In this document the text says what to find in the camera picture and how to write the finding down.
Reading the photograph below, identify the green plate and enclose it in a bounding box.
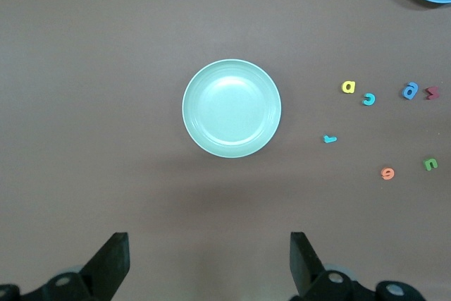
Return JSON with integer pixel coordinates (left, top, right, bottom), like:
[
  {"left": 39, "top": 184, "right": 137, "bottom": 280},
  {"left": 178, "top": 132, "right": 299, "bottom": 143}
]
[{"left": 182, "top": 59, "right": 283, "bottom": 159}]

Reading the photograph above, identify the blue letter q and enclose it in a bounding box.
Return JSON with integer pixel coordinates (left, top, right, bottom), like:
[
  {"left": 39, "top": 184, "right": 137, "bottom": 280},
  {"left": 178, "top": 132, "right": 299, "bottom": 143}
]
[{"left": 402, "top": 81, "right": 419, "bottom": 101}]

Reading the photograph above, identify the brown table cover sheet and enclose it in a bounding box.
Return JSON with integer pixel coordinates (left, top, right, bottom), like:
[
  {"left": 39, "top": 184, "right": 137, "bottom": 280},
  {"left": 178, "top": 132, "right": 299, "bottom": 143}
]
[{"left": 0, "top": 0, "right": 451, "bottom": 301}]

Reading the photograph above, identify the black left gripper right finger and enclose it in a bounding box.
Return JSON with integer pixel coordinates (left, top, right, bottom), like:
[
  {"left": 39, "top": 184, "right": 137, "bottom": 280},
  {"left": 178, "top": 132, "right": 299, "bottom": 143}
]
[{"left": 290, "top": 231, "right": 426, "bottom": 301}]

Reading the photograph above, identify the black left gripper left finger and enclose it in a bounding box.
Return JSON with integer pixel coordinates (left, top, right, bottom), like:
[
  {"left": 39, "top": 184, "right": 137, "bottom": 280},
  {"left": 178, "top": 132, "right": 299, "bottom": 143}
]
[{"left": 0, "top": 232, "right": 131, "bottom": 301}]

